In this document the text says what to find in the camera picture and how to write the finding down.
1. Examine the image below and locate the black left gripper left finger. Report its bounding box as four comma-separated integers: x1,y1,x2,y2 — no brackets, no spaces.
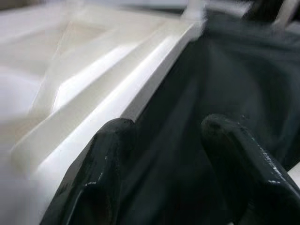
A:
39,117,137,225

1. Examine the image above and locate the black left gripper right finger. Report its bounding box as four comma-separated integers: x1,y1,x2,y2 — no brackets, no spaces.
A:
201,113,300,225

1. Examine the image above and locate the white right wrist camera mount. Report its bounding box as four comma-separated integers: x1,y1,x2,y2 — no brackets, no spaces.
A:
273,0,296,29

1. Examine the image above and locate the black table cloth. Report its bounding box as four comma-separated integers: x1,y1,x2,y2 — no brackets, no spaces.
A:
117,4,300,225

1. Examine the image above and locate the white plastic table top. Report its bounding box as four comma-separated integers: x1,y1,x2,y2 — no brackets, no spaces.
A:
0,0,207,225

